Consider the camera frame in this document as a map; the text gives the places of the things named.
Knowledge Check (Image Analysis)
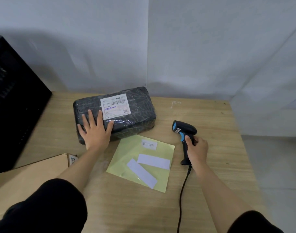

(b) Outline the person's right hand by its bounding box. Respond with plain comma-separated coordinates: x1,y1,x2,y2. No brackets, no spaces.
184,135,209,172

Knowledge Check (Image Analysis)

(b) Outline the person's left hand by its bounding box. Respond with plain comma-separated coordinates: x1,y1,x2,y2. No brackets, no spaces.
77,109,114,152

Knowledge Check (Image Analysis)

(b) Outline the black blue barcode scanner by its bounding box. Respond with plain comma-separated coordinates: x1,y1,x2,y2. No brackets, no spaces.
172,120,198,166

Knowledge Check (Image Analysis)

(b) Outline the yellow sticker backing sheet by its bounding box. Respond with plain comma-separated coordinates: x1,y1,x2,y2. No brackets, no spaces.
106,134,175,193

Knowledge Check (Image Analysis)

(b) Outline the large black parcel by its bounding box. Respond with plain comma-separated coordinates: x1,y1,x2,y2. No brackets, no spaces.
73,86,157,145

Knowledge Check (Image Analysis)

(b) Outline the small white return sticker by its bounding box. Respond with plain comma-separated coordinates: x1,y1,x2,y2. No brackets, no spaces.
141,139,158,151

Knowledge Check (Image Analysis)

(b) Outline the cardboard box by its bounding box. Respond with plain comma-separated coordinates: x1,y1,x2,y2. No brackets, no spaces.
0,153,78,217

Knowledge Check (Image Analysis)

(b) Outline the black plastic crate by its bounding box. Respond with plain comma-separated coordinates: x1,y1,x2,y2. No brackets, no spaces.
0,35,53,209

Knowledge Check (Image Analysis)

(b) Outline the person's right forearm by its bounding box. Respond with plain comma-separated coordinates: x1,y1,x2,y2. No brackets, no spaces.
193,165,253,232

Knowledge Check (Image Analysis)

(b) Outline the person's left forearm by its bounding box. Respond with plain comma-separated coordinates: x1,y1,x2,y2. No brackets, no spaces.
57,148,107,193

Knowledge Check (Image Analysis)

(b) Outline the black scanner cable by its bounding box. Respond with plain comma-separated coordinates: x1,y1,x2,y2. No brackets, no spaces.
176,165,193,233

